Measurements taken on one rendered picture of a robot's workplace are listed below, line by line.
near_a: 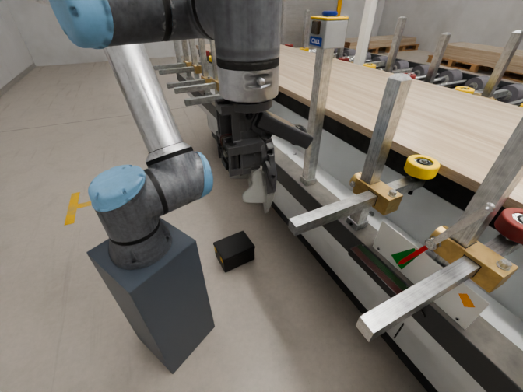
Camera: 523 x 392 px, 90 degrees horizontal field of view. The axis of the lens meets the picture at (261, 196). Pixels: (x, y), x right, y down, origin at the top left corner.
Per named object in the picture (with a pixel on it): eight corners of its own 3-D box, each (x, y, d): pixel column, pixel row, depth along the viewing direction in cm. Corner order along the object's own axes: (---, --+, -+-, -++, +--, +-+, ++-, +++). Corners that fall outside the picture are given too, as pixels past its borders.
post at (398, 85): (352, 240, 82) (402, 76, 53) (345, 233, 85) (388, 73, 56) (361, 236, 84) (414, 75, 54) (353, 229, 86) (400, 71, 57)
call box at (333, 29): (322, 53, 69) (327, 17, 64) (307, 49, 74) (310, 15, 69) (343, 50, 72) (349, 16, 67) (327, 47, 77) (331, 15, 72)
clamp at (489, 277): (489, 294, 49) (503, 278, 46) (424, 245, 59) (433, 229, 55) (506, 281, 51) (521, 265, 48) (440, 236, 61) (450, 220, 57)
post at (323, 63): (306, 186, 97) (324, 48, 70) (299, 180, 101) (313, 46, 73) (316, 183, 99) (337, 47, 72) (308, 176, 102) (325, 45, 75)
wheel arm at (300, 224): (295, 239, 60) (296, 225, 58) (287, 229, 63) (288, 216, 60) (422, 189, 76) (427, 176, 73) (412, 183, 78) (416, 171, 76)
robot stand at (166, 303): (173, 374, 110) (128, 293, 73) (138, 337, 122) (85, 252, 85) (215, 327, 126) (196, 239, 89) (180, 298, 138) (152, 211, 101)
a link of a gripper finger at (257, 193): (243, 218, 50) (235, 172, 46) (271, 211, 52) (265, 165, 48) (248, 225, 47) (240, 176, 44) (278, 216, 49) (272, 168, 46)
